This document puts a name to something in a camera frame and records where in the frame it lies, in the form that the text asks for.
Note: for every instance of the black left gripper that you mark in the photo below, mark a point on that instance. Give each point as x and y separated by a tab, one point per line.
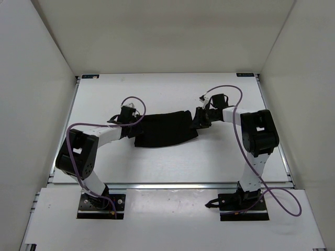
133	134

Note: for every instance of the dark sticker far right corner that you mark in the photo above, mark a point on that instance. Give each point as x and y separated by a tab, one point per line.
244	74

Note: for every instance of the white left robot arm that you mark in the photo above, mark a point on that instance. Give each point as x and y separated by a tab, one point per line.
77	155

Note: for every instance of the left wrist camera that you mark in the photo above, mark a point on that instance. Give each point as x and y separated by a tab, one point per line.
130	105

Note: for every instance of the dark sticker far left corner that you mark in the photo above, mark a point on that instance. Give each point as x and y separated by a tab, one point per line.
90	76

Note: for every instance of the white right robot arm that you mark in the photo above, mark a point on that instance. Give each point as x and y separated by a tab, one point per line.
258	133

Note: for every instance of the dark sticker corner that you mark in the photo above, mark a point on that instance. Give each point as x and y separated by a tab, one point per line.
90	76
244	74

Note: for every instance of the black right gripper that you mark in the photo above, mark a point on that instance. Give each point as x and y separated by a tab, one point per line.
198	122

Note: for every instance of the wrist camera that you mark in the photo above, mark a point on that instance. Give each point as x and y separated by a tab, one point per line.
206	101
130	105

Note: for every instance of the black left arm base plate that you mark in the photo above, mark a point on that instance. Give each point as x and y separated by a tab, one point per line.
97	208

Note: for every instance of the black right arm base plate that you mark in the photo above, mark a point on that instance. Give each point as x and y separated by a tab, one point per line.
240	206

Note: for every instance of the white front cover board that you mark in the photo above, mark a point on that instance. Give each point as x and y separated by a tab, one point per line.
167	220

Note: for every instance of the black skirt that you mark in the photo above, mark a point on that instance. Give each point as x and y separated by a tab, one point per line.
166	129

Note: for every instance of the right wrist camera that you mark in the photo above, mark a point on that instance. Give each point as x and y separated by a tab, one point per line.
206	101

